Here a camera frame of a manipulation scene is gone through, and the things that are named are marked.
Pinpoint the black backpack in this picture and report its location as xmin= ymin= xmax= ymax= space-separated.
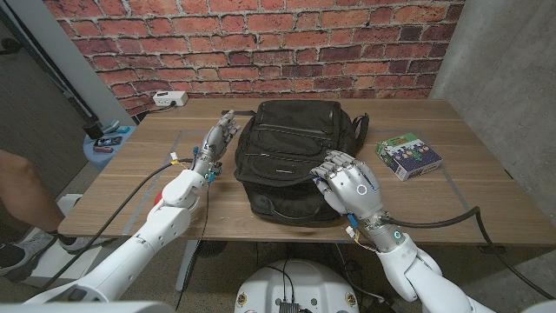
xmin=234 ymin=98 xmax=370 ymax=226

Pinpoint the white power strip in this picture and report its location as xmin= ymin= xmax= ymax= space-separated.
xmin=152 ymin=90 xmax=189 ymax=108

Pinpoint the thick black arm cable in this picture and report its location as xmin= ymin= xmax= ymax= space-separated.
xmin=381 ymin=206 xmax=556 ymax=301
xmin=41 ymin=158 xmax=195 ymax=290

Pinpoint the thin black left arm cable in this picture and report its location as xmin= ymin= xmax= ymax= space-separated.
xmin=175 ymin=182 xmax=210 ymax=310

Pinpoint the black smartphone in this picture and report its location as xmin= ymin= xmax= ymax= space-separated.
xmin=93 ymin=136 xmax=123 ymax=148

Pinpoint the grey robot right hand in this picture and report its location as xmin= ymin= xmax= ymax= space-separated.
xmin=310 ymin=150 xmax=386 ymax=223

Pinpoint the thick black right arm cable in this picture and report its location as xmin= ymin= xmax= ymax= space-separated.
xmin=381 ymin=206 xmax=556 ymax=301

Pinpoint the black floor fan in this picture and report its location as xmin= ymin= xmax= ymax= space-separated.
xmin=195 ymin=240 xmax=228 ymax=259

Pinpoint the green purple card game box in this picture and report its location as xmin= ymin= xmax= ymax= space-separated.
xmin=374 ymin=132 xmax=444 ymax=183

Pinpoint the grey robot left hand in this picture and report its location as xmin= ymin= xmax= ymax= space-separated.
xmin=190 ymin=109 xmax=242 ymax=175

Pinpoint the red brick printed backdrop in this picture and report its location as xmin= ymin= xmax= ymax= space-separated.
xmin=43 ymin=0 xmax=466 ymax=117

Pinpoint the teal plastic tool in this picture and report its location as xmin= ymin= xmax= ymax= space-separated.
xmin=100 ymin=119 xmax=130 ymax=135

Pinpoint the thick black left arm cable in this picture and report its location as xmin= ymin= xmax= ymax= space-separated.
xmin=41 ymin=158 xmax=195 ymax=290

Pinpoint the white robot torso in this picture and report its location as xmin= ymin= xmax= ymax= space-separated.
xmin=233 ymin=259 xmax=361 ymax=313

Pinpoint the blue round stool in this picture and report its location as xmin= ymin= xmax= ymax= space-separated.
xmin=82 ymin=125 xmax=136 ymax=170

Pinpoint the grey metal table leg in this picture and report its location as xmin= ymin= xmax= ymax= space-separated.
xmin=175 ymin=239 xmax=199 ymax=292

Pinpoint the person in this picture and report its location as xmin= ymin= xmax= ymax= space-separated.
xmin=0 ymin=150 xmax=66 ymax=234

